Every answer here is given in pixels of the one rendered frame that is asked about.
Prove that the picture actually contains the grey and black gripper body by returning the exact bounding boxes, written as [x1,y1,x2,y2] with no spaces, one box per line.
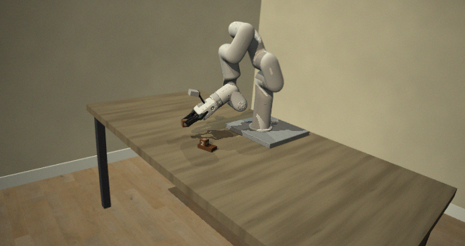
[194,96,219,120]

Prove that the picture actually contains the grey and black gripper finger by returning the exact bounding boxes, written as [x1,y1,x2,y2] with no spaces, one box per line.
[185,111,208,127]
[183,109,196,119]

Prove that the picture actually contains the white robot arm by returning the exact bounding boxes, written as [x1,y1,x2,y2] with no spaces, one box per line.
[211,22,284,132]

